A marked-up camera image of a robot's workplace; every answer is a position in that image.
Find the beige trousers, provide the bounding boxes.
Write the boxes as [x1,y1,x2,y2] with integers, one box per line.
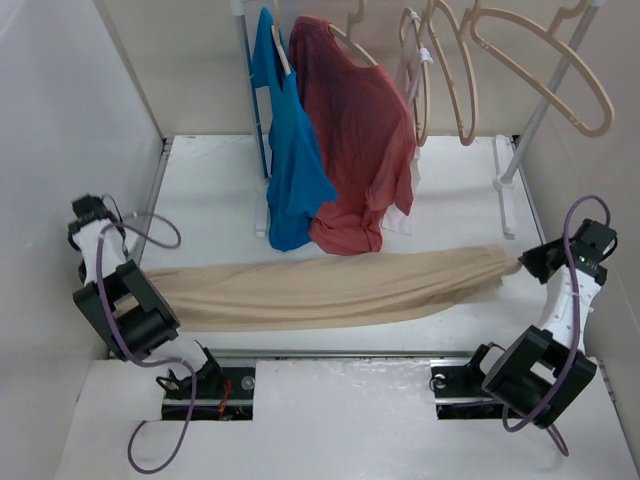
[146,245,521,333]

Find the beige hanger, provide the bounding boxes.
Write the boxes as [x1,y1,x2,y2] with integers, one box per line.
[461,1,615,138]
[328,0,378,67]
[424,0,481,147]
[395,7,433,147]
[271,0,291,77]

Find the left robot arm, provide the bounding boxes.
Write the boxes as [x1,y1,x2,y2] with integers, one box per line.
[68,194,229,399]

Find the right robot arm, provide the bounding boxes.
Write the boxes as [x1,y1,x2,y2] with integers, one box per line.
[462,219,617,429]

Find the beige hanger under white garment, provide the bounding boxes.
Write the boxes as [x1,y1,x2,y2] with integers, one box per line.
[395,7,433,147]

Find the white garment on hanger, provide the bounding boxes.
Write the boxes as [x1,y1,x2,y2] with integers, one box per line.
[381,11,433,237]

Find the beige hanger under blue shirt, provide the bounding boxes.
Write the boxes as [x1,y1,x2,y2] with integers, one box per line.
[271,0,291,77]

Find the beige hanger under red shirt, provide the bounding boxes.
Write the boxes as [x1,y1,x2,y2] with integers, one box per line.
[328,0,378,67]

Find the white clothes rack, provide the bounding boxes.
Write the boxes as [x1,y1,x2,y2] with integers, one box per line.
[229,1,605,238]

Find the blue t-shirt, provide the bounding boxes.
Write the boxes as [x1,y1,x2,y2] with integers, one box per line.
[252,8,337,252]

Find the red t-shirt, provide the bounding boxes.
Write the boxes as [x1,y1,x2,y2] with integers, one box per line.
[289,16,413,255]

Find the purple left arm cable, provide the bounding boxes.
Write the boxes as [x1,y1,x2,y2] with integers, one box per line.
[95,194,182,474]

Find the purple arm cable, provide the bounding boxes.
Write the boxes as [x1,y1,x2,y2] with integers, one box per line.
[95,194,182,474]
[501,194,613,458]

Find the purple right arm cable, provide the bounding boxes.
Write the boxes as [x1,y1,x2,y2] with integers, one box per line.
[501,194,613,458]

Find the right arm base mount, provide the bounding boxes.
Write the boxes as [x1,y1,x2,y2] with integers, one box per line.
[429,342,506,420]

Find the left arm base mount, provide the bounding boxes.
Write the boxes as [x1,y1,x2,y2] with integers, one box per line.
[160,365,257,422]

